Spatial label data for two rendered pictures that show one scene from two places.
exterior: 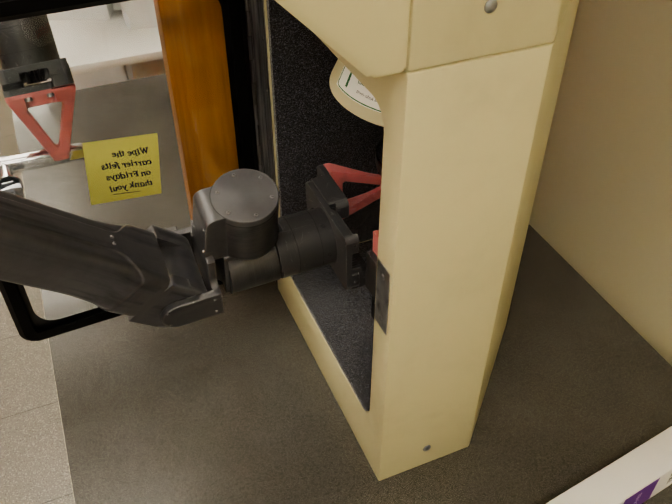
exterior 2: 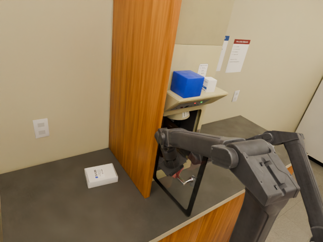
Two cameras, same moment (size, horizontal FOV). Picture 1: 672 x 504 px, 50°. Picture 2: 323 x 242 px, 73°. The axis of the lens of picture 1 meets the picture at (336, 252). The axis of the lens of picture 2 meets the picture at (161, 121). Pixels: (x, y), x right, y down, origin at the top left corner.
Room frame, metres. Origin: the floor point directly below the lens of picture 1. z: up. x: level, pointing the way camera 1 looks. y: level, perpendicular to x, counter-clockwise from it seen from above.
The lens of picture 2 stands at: (0.94, 0.98, 1.86)
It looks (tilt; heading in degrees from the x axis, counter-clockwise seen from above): 29 degrees down; 254
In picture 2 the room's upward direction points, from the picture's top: 9 degrees clockwise
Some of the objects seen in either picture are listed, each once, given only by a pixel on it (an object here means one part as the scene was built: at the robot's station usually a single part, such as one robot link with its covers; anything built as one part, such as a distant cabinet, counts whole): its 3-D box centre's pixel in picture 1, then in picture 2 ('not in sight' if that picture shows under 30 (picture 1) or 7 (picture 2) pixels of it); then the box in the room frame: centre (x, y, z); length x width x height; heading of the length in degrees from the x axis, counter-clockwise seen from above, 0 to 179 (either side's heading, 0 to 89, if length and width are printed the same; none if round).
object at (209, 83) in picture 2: not in sight; (208, 84); (0.48, 0.05, 1.54); 0.05 x 0.05 x 0.06; 13
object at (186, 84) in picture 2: not in sight; (187, 83); (0.61, 0.10, 1.56); 0.10 x 0.10 x 0.09; 23
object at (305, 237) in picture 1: (307, 240); not in sight; (0.53, 0.03, 1.17); 0.10 x 0.07 x 0.07; 23
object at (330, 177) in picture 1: (359, 201); not in sight; (0.59, -0.02, 1.18); 0.09 x 0.07 x 0.07; 113
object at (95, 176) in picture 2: not in sight; (101, 175); (0.97, 0.03, 0.96); 0.16 x 0.12 x 0.04; 15
